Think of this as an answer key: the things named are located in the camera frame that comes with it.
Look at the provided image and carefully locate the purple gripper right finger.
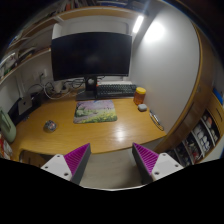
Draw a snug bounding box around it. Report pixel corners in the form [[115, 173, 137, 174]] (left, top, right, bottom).
[[132, 143, 182, 185]]

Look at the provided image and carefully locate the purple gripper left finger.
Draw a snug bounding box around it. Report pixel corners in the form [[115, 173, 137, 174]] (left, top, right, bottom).
[[42, 143, 91, 185]]

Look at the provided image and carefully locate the shiny computer mouse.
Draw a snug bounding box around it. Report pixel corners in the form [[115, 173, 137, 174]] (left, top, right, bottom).
[[44, 120, 57, 132]]

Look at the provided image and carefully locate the floral mouse pad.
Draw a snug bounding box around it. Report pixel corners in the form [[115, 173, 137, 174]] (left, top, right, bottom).
[[73, 100, 117, 124]]

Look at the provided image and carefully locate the silver mini computer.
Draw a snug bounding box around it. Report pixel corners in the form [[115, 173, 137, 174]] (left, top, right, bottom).
[[18, 95, 32, 115]]

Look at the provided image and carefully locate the black computer monitor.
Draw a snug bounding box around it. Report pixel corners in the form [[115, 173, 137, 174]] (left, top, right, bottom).
[[51, 32, 132, 100]]

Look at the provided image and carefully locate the wooden side cabinet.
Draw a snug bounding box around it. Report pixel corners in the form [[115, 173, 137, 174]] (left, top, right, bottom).
[[155, 26, 224, 167]]

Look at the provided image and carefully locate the small grey earbud case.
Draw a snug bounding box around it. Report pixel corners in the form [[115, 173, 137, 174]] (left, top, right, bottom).
[[138, 104, 147, 112]]

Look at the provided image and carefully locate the orange jar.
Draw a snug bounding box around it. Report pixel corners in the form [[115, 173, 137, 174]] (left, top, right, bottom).
[[133, 87, 146, 105]]

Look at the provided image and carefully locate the green bag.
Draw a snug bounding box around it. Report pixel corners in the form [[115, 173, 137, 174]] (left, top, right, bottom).
[[0, 107, 16, 143]]

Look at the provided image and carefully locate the white power strip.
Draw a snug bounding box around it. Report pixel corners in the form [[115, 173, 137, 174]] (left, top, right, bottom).
[[54, 86, 70, 94]]

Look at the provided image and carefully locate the black keyboard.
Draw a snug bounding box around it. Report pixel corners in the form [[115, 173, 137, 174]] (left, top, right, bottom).
[[96, 84, 137, 98]]

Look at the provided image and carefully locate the white light bar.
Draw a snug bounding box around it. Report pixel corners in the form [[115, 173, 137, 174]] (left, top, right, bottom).
[[132, 15, 144, 34]]

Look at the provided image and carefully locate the wooden wall shelf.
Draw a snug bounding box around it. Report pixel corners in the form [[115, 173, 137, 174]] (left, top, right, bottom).
[[0, 6, 139, 86]]

